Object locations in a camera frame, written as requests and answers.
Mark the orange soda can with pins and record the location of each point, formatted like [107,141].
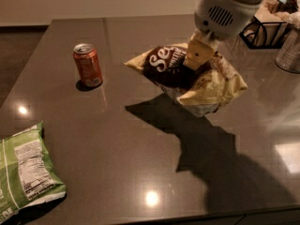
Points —
[86,59]

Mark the brown chip bag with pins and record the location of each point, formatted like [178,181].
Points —
[202,91]

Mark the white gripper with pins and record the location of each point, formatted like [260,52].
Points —
[225,16]

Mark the green chip bag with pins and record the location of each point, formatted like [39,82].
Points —
[27,176]

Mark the metal mesh cup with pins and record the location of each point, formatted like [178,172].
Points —
[288,57]

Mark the black wire napkin basket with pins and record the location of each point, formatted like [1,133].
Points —
[268,27]

